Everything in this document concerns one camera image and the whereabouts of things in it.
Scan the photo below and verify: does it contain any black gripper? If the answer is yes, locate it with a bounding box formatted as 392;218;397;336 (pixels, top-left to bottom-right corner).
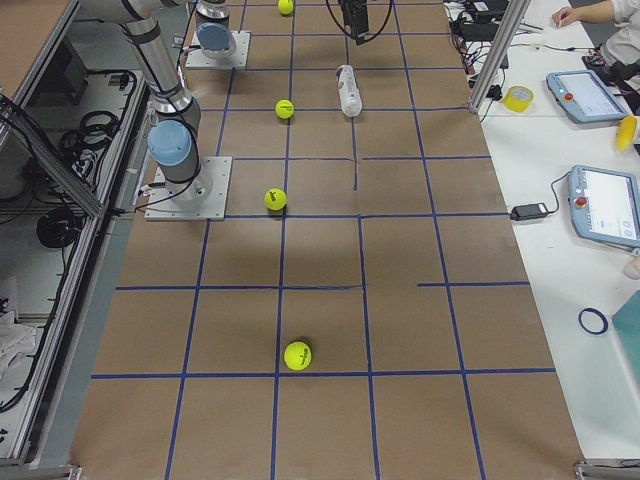
339;0;369;45

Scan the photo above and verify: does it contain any clear Wilson tennis ball can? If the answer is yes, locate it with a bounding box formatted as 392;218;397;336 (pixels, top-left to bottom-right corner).
336;64;362;118

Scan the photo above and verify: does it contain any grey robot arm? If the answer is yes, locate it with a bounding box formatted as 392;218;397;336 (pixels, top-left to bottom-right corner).
195;0;236;59
80;0;369;208

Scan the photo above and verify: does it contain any tennis ball upper left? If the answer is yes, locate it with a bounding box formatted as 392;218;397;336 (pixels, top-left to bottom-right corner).
277;0;294;16

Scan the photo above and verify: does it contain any Head tennis ball centre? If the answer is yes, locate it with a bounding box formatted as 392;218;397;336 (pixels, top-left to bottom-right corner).
274;99;295;120

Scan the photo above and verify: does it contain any tennis ball lower right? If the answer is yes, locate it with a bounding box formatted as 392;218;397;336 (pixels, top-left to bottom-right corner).
264;188;287;212

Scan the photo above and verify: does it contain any tennis ball lower left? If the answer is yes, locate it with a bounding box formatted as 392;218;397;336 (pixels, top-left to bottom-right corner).
283;340;312;372

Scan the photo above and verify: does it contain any person's hand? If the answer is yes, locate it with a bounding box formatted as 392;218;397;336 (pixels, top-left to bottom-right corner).
551;7;581;28

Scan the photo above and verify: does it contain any yellow tape roll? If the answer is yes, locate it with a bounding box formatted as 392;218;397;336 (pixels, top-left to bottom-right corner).
503;85;534;113

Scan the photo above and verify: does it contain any far teach pendant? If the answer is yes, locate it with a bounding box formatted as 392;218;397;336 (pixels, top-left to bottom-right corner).
546;70;627;123

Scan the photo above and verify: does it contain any teach pendant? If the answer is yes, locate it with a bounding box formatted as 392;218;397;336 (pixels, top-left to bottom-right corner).
567;165;639;251
546;70;627;123

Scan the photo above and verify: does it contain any black power brick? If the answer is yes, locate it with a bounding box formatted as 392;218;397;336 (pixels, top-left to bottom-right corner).
509;203;549;221

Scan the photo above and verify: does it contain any yellow banana-shaped object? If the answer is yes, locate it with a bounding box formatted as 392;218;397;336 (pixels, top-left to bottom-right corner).
615;115;639;152

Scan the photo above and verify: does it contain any near teach pendant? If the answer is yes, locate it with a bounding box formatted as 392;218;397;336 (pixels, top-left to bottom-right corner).
567;165;639;251

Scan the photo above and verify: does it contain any teal box corner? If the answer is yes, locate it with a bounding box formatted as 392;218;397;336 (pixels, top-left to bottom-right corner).
613;290;640;379

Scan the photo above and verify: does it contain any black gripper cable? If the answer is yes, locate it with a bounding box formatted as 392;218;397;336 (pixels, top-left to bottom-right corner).
324;0;394;46

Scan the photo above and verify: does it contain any black cable bundle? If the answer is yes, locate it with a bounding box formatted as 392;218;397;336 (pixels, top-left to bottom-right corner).
447;0;511;76

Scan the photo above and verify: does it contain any aluminium frame post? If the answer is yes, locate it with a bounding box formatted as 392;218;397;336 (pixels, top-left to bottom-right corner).
468;0;530;113

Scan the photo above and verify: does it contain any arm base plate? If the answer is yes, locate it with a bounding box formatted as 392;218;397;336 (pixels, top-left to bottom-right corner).
185;30;251;70
144;156;232;221

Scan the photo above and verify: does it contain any blue tape ring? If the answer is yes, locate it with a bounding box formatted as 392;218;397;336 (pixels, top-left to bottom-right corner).
578;307;609;335

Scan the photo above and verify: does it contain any aluminium side frame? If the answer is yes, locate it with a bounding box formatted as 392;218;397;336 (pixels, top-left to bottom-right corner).
0;0;151;469

